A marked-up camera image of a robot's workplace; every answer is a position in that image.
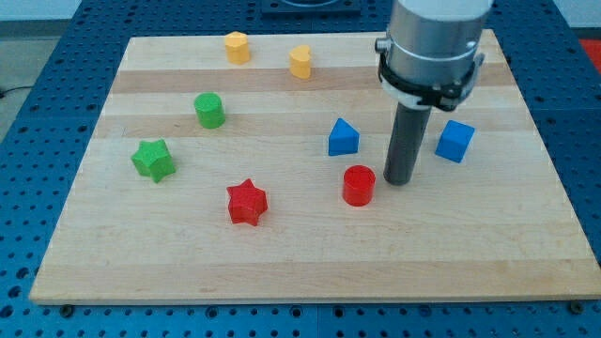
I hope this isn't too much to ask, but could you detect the red cylinder block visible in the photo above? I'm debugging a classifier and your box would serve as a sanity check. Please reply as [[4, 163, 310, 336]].
[[343, 165, 376, 207]]

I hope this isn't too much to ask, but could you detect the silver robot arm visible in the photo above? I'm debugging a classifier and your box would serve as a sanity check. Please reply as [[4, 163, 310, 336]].
[[375, 0, 492, 112]]

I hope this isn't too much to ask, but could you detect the blue triangle block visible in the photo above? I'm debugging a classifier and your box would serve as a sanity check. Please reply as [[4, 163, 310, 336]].
[[328, 117, 360, 156]]

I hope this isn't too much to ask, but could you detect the red star block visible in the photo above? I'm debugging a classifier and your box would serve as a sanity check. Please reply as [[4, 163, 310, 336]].
[[226, 178, 269, 226]]

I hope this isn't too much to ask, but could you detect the wooden board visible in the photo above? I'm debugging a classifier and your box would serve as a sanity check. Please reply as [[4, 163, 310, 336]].
[[29, 30, 600, 305]]

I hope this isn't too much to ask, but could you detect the green cylinder block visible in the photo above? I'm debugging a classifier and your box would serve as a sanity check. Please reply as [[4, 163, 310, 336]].
[[193, 92, 225, 129]]

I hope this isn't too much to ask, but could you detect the yellow heart block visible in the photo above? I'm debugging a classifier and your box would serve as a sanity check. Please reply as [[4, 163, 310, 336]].
[[288, 45, 312, 80]]

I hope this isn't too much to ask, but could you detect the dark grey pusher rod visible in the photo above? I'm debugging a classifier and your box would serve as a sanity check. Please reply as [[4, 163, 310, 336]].
[[383, 103, 431, 186]]

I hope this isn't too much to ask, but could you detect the green star block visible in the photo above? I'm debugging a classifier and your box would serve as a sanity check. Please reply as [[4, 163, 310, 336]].
[[131, 139, 176, 183]]

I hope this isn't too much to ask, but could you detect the blue cube block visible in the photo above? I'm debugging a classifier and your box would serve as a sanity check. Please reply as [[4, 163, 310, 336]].
[[435, 120, 475, 163]]

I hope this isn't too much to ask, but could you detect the black cable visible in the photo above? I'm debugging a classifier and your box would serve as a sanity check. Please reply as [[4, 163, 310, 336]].
[[0, 84, 33, 100]]

